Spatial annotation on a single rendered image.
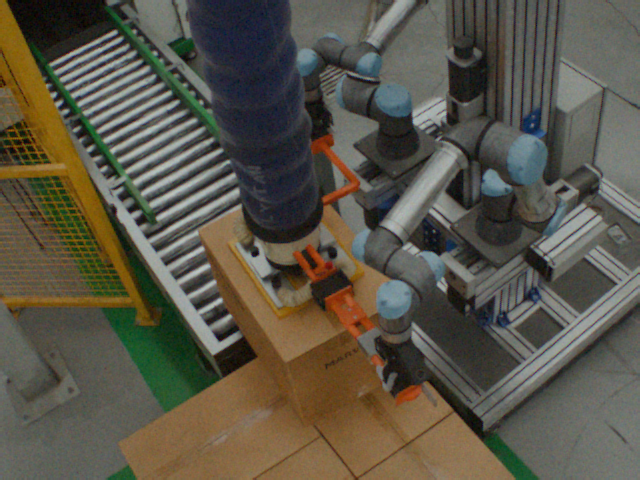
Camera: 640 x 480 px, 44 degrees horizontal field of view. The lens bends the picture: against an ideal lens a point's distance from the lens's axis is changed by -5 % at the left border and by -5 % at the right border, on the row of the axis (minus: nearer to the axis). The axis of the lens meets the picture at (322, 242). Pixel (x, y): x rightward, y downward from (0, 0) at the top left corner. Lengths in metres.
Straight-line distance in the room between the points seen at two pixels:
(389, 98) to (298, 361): 0.90
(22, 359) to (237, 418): 1.14
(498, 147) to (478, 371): 1.43
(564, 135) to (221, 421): 1.50
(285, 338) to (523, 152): 0.86
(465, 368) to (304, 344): 1.07
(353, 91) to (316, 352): 0.89
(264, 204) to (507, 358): 1.43
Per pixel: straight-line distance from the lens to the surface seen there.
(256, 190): 2.15
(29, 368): 3.69
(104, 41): 4.65
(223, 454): 2.82
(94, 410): 3.72
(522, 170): 1.98
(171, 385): 3.65
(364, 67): 2.41
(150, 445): 2.91
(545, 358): 3.28
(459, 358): 3.28
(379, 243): 1.91
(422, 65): 4.83
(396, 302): 1.79
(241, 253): 2.54
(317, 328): 2.36
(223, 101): 1.96
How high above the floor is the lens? 3.02
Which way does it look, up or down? 50 degrees down
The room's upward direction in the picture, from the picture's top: 12 degrees counter-clockwise
